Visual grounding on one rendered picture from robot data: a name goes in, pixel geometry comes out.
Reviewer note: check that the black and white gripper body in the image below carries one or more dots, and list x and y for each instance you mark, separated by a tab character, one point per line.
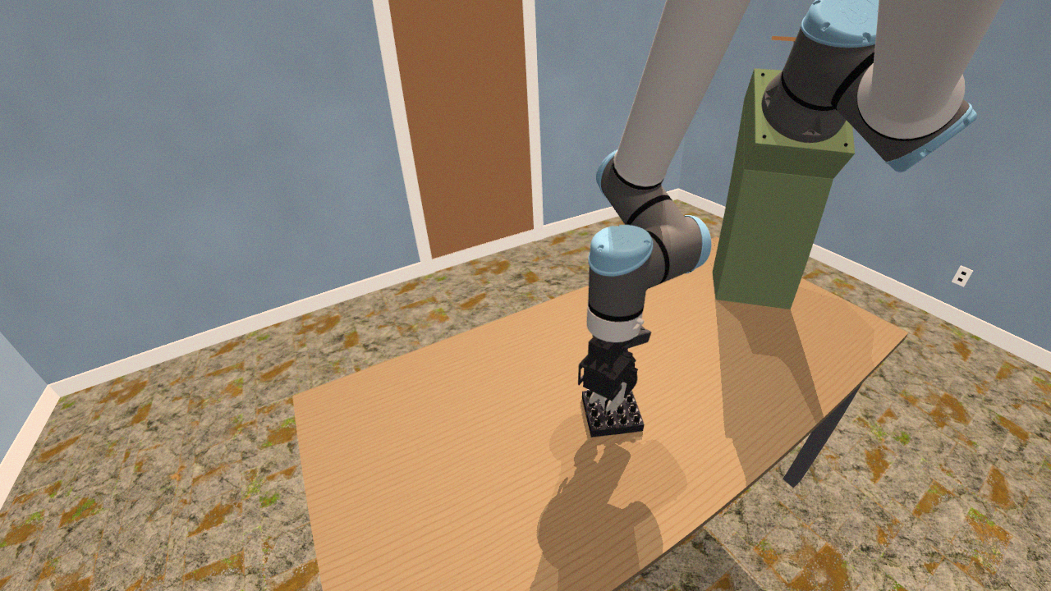
604	370

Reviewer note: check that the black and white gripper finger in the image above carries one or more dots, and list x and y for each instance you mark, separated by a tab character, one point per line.
627	385
594	397

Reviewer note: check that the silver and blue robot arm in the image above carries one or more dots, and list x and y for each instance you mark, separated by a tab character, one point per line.
905	110

